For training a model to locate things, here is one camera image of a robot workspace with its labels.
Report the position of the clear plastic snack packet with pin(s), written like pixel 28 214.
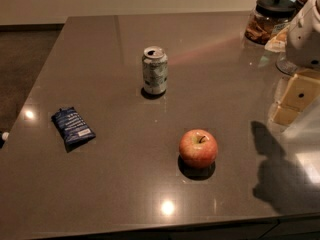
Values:
pixel 277 41

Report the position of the glass jar with black lid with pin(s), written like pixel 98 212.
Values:
pixel 267 16

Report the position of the clear glass jar base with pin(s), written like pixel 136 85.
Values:
pixel 285 66

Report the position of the small white object at edge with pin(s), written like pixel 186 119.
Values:
pixel 4 136

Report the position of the dark blue snack bag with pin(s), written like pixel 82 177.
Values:
pixel 71 126

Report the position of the red yellow apple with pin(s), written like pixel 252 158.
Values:
pixel 198 148

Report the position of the silver green 7up can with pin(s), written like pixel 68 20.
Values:
pixel 155 70

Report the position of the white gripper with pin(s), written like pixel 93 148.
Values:
pixel 305 39

